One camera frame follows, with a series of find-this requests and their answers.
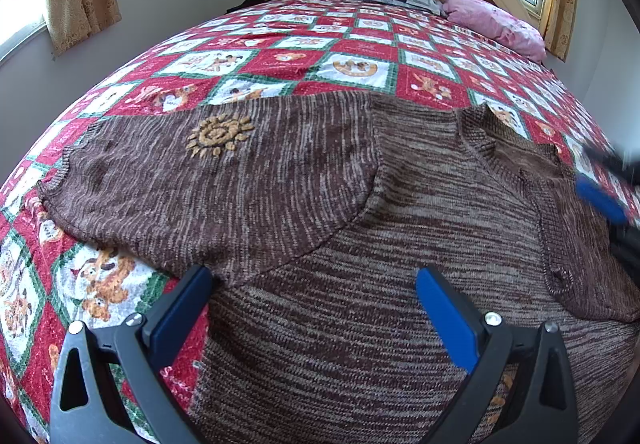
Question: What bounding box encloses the side window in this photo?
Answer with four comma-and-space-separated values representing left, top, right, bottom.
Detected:
0, 0, 44, 61

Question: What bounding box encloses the red patchwork bedspread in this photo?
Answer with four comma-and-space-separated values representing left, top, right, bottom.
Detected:
1, 0, 639, 443

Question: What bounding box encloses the black object beside bed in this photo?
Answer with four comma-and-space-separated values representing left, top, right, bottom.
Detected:
226, 0, 265, 14

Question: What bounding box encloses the pink pillow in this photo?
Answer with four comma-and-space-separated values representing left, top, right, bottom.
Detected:
442, 0, 547, 63

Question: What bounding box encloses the brown knit sweater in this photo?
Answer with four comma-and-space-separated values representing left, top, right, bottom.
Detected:
38, 91, 639, 443

